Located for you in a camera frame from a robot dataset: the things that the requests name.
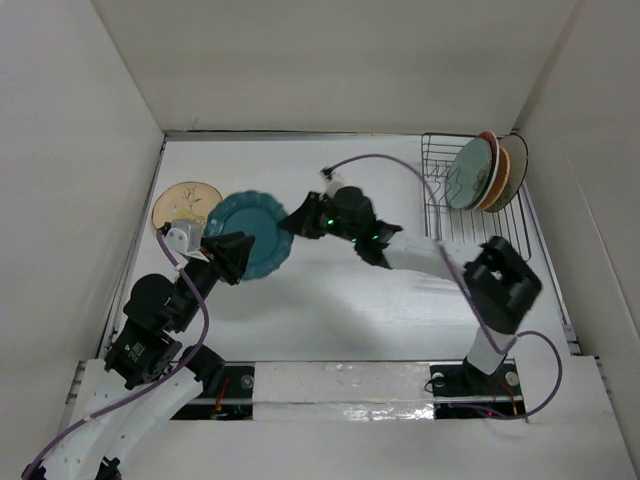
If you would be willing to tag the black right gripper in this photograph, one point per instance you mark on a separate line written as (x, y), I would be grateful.
(304, 219)

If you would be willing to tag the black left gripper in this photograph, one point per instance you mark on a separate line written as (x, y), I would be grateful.
(228, 253)

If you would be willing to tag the dark teal scalloped plate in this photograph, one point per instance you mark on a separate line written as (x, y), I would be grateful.
(258, 214)

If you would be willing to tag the beige plate with bird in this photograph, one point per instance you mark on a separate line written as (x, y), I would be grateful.
(186, 200)

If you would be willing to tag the light green plate with flower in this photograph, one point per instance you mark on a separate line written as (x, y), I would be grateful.
(468, 174)

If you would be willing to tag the red plate with teal flower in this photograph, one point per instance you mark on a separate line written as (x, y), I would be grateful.
(492, 140)

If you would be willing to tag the orange woven plate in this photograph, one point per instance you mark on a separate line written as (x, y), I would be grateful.
(502, 185)

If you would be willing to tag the grey plate with tree branches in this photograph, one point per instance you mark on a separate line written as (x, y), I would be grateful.
(517, 150)

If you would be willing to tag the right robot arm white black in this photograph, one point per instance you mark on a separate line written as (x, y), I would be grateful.
(498, 284)

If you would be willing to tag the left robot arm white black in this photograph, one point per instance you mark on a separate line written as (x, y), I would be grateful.
(149, 375)

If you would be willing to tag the white foam front bar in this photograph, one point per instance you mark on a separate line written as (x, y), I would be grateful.
(342, 391)

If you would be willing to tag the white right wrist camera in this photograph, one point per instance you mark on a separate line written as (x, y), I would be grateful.
(333, 181)

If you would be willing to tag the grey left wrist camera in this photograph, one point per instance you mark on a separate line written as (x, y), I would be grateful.
(182, 236)

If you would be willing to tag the black wire dish rack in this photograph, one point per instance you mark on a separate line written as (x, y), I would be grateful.
(438, 152)

